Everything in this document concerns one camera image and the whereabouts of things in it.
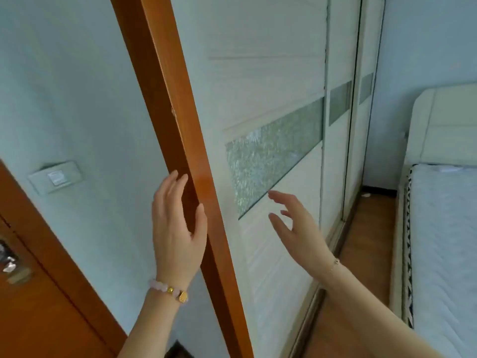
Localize person's right hand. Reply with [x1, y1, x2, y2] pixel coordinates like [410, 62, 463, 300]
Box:
[267, 189, 338, 284]

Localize person's left hand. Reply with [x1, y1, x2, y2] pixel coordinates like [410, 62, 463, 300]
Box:
[152, 170, 208, 291]

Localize person's right forearm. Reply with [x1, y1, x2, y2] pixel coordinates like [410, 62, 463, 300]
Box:
[320, 263, 444, 358]

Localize white wardrobe sliding door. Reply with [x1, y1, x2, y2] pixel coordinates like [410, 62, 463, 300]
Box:
[169, 0, 330, 358]

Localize grey quilted mattress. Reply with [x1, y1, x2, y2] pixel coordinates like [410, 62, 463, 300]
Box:
[404, 164, 477, 358]

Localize orange wooden room door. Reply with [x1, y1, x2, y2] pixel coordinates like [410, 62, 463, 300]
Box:
[0, 159, 128, 358]

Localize white sliding door glass strip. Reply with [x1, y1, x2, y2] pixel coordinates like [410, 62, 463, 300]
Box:
[343, 0, 387, 220]
[319, 0, 363, 235]

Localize pink bead bracelet gold charms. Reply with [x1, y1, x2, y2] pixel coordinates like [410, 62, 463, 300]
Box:
[149, 278, 190, 304]

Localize white light switch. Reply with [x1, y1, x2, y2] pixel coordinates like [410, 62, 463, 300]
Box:
[28, 160, 84, 194]

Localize metal door handle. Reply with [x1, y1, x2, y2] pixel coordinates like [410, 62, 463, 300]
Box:
[0, 238, 34, 284]

